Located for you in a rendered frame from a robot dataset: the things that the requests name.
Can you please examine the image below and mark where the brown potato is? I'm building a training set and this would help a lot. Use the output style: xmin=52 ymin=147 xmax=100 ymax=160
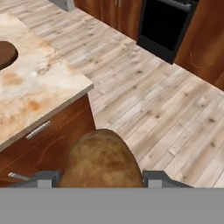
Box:
xmin=57 ymin=128 xmax=144 ymax=188

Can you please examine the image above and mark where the brown wooden cupboard run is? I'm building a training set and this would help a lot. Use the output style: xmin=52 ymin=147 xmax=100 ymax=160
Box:
xmin=73 ymin=0 xmax=144 ymax=42

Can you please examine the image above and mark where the grey metal object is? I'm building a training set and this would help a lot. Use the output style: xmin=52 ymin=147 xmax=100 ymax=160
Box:
xmin=47 ymin=0 xmax=77 ymax=13

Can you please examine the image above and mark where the brown wooden cutting board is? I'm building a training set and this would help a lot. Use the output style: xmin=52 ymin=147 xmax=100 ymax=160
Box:
xmin=0 ymin=40 xmax=19 ymax=71

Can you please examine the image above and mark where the silver drawer handle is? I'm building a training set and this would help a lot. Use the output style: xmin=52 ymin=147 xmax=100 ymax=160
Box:
xmin=25 ymin=120 xmax=52 ymax=141
xmin=7 ymin=171 xmax=32 ymax=182

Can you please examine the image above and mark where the brown wooden tall cupboard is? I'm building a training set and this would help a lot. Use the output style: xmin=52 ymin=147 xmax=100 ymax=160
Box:
xmin=174 ymin=0 xmax=224 ymax=91

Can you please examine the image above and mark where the black oven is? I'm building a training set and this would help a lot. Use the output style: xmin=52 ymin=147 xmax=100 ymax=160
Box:
xmin=136 ymin=0 xmax=200 ymax=66

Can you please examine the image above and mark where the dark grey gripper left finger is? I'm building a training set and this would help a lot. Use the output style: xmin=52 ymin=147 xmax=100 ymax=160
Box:
xmin=9 ymin=170 xmax=62 ymax=188

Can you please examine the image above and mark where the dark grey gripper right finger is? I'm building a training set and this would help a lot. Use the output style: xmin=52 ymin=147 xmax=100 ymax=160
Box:
xmin=142 ymin=170 xmax=192 ymax=188

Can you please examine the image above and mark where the brown wooden drawer front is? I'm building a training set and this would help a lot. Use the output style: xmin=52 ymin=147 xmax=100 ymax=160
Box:
xmin=0 ymin=93 xmax=92 ymax=169
xmin=0 ymin=112 xmax=97 ymax=188

